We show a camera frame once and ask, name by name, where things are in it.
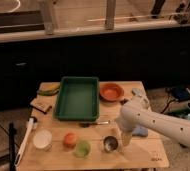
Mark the blue sponge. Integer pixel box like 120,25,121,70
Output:
132,126,148,137

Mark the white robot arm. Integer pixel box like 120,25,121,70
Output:
115,96,190,148

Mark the green plastic tray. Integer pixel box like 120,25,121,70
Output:
54,77,99,122

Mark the metal cup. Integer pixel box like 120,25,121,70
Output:
103,136,118,152

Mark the bunch of dark grapes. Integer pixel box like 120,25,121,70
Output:
120,99,129,105

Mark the green cup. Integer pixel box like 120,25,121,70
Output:
73,140,91,157

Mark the orange bowl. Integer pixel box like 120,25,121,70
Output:
100,83,124,102

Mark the light blue cloth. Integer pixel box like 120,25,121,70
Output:
132,88,145,97

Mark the orange tomato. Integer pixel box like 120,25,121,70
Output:
63,133,77,148

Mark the green bin with items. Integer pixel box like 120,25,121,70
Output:
167,108,190,120

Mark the dark device on floor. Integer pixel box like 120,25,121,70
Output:
170,86,190,102

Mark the white round container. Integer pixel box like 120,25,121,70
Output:
33,130,52,150

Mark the green cucumber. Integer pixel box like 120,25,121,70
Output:
37,89,59,96

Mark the brown wooden block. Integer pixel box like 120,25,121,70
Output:
30,98,52,114

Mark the yellow banana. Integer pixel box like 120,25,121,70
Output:
39,84,59,92

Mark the black pole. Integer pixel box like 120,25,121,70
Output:
9,123,16,171

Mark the white handled brush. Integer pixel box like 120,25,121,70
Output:
14,117,34,166

